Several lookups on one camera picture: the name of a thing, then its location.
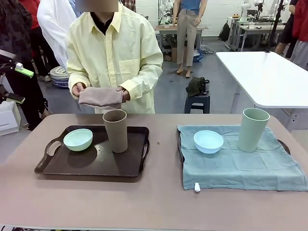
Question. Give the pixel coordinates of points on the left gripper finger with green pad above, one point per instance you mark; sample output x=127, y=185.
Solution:
x=14, y=98
x=24, y=71

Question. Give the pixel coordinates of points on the mint green bowl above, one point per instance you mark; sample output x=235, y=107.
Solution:
x=78, y=140

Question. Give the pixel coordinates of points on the beige cloth mat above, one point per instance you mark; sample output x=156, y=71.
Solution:
x=101, y=97

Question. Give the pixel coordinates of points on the tan brown tall cup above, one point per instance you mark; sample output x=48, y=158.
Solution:
x=116, y=134

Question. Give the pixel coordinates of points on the light blue bowl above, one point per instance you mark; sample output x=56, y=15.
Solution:
x=208, y=143

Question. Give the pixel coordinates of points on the mint green tall cup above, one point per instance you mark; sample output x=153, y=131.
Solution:
x=251, y=134

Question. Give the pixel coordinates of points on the blue cloth mat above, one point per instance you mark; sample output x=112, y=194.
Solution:
x=240, y=168

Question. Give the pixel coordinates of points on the person's left forearm yellow sleeve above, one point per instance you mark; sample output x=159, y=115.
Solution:
x=144, y=81

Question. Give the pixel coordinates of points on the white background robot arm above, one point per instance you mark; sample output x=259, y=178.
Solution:
x=245, y=10

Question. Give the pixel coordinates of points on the person's right forearm yellow sleeve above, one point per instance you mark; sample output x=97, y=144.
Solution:
x=77, y=78

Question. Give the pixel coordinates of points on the dark brown plastic tray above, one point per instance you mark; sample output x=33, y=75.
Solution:
x=96, y=166
x=179, y=151

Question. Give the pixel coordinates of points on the person's right hand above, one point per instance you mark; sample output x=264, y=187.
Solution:
x=77, y=90

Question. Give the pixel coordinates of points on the person's left hand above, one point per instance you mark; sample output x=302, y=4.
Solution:
x=126, y=95

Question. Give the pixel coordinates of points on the white box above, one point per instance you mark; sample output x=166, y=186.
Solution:
x=7, y=118

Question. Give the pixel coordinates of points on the person in dark patterned top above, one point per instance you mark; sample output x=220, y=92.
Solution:
x=16, y=36

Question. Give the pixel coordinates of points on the person in white coat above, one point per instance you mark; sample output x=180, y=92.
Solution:
x=55, y=26

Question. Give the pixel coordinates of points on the person in yellow shirt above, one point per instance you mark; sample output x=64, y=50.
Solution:
x=108, y=53

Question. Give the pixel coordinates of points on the cardboard box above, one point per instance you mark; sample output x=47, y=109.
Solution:
x=173, y=55

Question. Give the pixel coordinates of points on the person blue shirt beige trousers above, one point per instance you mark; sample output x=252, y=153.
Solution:
x=186, y=36

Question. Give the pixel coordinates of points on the dark green bag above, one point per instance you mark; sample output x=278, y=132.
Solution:
x=195, y=86

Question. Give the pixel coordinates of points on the grey plastic stool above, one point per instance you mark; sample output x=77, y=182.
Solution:
x=197, y=101

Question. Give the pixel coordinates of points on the black silver thermos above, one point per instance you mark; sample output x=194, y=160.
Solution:
x=206, y=86

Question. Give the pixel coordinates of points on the black backpack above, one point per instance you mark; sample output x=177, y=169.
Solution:
x=224, y=32

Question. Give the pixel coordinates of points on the grey background workbench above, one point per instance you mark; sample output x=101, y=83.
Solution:
x=255, y=27

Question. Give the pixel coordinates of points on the white side table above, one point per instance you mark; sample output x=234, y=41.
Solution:
x=269, y=77

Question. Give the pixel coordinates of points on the black tripod pole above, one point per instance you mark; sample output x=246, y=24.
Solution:
x=274, y=29

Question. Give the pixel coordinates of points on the person in black clothes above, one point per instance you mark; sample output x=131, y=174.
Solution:
x=287, y=33

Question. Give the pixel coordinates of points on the person in red jacket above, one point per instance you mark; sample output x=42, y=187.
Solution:
x=300, y=29

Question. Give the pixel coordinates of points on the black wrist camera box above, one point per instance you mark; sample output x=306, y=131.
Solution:
x=7, y=55

